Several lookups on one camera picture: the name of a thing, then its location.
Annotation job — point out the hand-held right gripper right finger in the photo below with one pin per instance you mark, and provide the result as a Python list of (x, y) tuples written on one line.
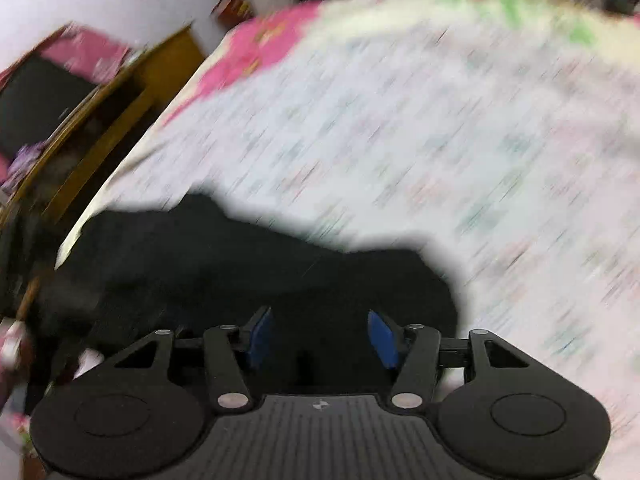
[(382, 338)]

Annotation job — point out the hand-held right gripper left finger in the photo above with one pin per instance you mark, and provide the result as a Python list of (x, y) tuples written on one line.
[(260, 336)]

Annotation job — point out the black screen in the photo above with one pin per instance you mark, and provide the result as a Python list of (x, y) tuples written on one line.
[(37, 102)]

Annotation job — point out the black pants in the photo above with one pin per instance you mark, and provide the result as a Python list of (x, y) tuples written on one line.
[(240, 270)]

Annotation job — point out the wooden side table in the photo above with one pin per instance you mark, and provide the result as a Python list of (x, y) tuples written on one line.
[(125, 110)]

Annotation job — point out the pink cloth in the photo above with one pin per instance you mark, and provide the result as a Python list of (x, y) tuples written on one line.
[(87, 52)]

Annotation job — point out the floral bedsheet with pink border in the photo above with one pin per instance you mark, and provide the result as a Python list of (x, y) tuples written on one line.
[(425, 125)]

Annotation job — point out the red box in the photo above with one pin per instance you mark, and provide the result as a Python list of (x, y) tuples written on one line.
[(232, 7)]

